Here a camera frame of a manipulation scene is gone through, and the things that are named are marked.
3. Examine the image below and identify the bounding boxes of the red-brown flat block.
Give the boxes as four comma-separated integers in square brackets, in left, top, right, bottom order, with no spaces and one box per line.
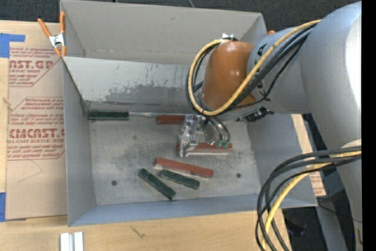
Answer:
[153,157,214,180]
[176,142,233,157]
[155,114,186,125]

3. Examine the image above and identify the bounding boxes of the dark green flat block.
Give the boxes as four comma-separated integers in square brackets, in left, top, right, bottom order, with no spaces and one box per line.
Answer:
[137,168,177,202]
[159,169,201,190]
[88,110,130,122]

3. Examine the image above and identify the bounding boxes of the grey metal bin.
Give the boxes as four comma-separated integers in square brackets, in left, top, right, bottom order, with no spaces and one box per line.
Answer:
[59,0,318,227]

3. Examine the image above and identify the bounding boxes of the brown cardboard board red print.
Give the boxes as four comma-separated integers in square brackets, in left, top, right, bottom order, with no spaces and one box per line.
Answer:
[0,19,327,223]

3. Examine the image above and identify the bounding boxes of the black cylinder on white bracket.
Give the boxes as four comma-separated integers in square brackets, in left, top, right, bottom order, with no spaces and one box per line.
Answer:
[244,107,274,123]

